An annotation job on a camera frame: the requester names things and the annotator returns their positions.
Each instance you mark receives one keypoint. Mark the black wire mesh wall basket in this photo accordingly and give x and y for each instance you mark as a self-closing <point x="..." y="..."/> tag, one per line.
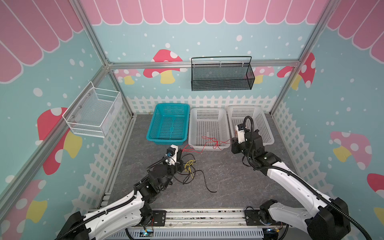
<point x="227" y="73"/>

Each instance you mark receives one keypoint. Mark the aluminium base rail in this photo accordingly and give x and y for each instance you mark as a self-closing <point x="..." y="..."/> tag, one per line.
<point x="205" y="224"/>

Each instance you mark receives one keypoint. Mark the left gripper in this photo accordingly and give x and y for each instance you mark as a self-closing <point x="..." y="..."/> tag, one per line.
<point x="179" y="163"/>

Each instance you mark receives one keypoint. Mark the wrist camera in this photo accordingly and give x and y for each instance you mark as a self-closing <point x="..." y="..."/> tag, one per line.
<point x="171" y="155"/>
<point x="240" y="130"/>

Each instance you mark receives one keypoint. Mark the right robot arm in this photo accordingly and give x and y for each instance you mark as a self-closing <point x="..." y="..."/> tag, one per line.
<point x="323" y="218"/>

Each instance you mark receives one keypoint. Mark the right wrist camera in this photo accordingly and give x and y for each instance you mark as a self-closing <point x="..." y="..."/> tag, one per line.
<point x="240" y="130"/>

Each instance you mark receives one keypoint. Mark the right white plastic basket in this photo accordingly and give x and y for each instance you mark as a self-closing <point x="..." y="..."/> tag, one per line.
<point x="236" y="115"/>

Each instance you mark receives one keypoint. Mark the middle white plastic basket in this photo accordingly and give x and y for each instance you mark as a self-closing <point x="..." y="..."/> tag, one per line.
<point x="209" y="129"/>

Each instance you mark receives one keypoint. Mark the teal plastic basket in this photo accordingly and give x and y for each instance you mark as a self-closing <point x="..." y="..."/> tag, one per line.
<point x="169" y="124"/>

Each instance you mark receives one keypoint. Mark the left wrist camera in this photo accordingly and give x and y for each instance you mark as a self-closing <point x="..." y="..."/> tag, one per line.
<point x="171" y="155"/>

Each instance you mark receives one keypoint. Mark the white plastic basket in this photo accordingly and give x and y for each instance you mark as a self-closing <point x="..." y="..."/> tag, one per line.
<point x="236" y="115"/>
<point x="209" y="129"/>

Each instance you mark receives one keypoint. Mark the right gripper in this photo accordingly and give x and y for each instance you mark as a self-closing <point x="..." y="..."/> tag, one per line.
<point x="237" y="145"/>

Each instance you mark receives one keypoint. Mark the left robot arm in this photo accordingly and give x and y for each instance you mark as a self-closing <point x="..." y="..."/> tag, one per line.
<point x="132" y="210"/>

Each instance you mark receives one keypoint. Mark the white wire mesh wall basket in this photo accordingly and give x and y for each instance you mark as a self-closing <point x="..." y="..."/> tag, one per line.
<point x="93" y="112"/>

